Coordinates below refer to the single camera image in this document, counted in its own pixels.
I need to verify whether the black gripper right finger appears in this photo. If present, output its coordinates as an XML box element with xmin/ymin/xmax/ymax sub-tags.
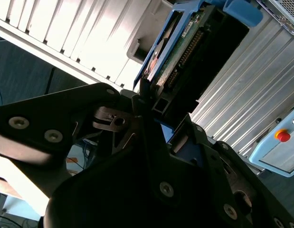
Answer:
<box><xmin>171</xmin><ymin>113</ymin><xmax>294</xmax><ymax>228</ymax></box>

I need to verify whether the hard disk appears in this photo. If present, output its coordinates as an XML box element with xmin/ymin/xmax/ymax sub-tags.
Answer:
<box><xmin>132</xmin><ymin>0</ymin><xmax>264</xmax><ymax>167</ymax></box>

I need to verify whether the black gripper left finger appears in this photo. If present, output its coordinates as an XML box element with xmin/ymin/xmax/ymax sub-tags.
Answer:
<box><xmin>0</xmin><ymin>77</ymin><xmax>177</xmax><ymax>203</ymax></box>

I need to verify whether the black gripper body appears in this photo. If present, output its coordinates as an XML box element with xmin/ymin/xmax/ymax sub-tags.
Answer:
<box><xmin>39</xmin><ymin>146</ymin><xmax>221</xmax><ymax>228</ymax></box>

